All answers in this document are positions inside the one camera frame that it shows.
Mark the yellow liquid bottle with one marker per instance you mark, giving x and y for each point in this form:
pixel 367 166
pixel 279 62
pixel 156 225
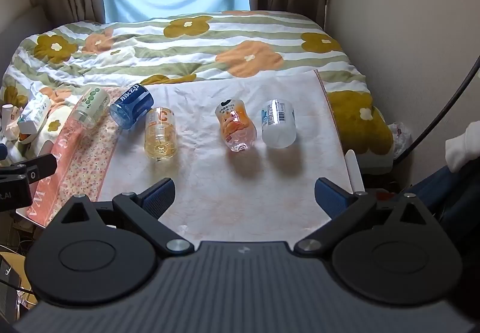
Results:
pixel 160 134

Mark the pink floral cloth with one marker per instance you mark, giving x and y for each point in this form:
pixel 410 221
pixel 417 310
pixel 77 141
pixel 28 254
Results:
pixel 82 168

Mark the tissue packet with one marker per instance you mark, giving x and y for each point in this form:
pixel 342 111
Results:
pixel 33 113

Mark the orange label bottle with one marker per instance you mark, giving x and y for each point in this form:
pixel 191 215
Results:
pixel 236 122

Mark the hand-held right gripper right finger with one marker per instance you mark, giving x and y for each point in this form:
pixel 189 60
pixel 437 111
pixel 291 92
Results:
pixel 330 198

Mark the small white bottle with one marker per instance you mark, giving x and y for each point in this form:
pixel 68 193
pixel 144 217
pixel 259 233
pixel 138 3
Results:
pixel 8 119

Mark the green-dotted label bottle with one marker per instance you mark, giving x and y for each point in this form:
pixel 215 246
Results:
pixel 90 107

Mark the floral striped blanket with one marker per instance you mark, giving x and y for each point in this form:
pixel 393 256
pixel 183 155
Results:
pixel 225 36

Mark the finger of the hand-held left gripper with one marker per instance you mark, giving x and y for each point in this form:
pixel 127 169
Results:
pixel 37 168

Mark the cardboard box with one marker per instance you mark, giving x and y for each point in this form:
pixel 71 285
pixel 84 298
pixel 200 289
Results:
pixel 15 261

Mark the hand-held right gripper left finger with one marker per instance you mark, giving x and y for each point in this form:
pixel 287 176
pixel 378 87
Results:
pixel 159 195

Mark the person's blue jeans leg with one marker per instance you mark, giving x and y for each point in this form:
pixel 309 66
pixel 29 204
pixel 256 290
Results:
pixel 453 194

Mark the clear cup white label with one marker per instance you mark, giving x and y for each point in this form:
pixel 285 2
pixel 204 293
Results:
pixel 278 126

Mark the white plastic stick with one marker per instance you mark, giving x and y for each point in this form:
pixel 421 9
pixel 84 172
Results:
pixel 354 171

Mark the blue label bottle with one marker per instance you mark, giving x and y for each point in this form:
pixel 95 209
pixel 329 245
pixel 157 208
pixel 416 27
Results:
pixel 131 106

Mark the clear plastic bag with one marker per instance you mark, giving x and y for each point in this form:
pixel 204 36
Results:
pixel 400 138

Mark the white towel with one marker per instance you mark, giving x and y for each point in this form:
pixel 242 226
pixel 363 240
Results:
pixel 225 186

